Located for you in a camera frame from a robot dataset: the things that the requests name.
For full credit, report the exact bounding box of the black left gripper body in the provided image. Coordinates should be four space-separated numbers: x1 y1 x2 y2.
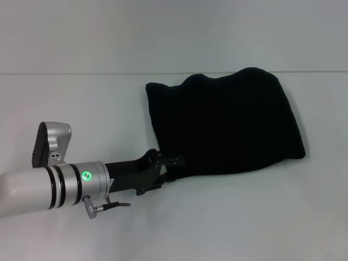
104 148 164 197

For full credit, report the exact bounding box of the black shirt with FREE print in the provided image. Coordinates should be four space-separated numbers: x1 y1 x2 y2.
145 66 307 183

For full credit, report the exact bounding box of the dark left gripper cable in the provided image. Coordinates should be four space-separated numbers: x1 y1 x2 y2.
82 195 132 220

